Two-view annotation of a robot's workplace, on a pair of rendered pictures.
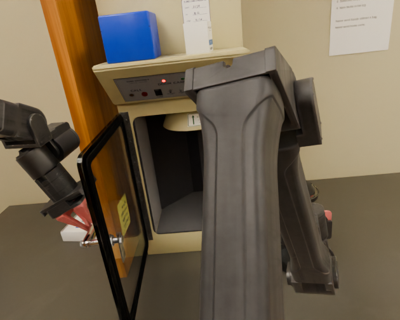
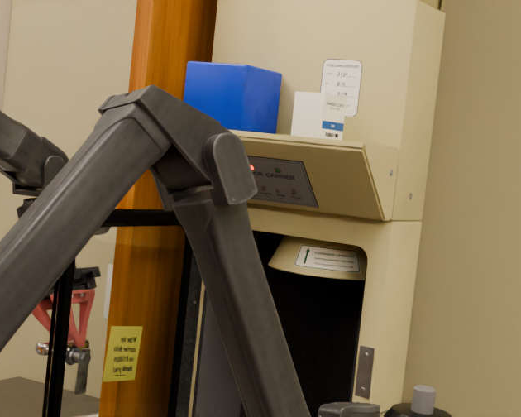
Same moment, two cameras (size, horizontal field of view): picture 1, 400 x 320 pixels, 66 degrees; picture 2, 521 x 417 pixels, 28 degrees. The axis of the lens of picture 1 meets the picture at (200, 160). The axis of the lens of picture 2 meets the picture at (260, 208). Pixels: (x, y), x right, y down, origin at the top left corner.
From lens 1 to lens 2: 84 cm
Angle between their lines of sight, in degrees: 32
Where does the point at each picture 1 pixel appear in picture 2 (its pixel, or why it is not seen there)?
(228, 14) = (386, 93)
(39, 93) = not seen: hidden behind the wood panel
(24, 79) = not seen: hidden behind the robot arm
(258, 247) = (54, 197)
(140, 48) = (225, 112)
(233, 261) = (38, 203)
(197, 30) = (310, 104)
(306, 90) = (212, 140)
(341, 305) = not seen: outside the picture
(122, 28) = (210, 82)
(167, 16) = (299, 81)
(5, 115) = (21, 143)
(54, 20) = (141, 57)
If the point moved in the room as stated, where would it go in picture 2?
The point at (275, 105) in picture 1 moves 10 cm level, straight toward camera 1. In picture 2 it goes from (141, 129) to (52, 118)
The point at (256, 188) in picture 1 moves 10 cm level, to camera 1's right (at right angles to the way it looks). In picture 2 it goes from (79, 167) to (174, 179)
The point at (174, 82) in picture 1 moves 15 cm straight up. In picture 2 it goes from (266, 173) to (278, 64)
